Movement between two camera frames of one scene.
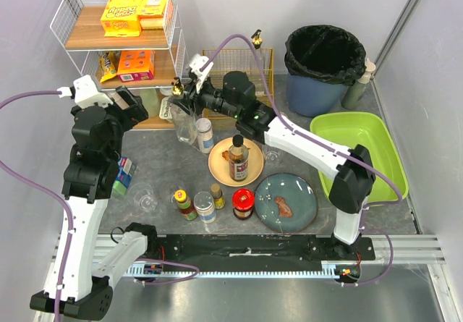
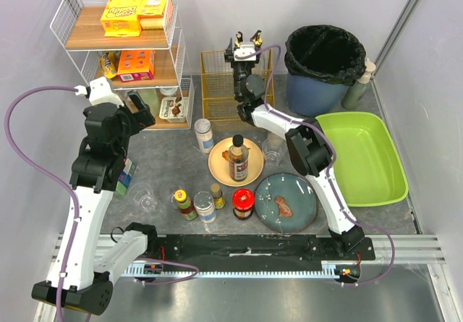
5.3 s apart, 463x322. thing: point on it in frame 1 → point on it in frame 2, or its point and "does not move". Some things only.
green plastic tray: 350,129 does not move
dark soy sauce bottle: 238,159 does not move
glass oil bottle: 185,123 → 239,39
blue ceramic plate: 299,196 does not move
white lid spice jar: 205,135 does not move
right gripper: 192,92 → 229,56
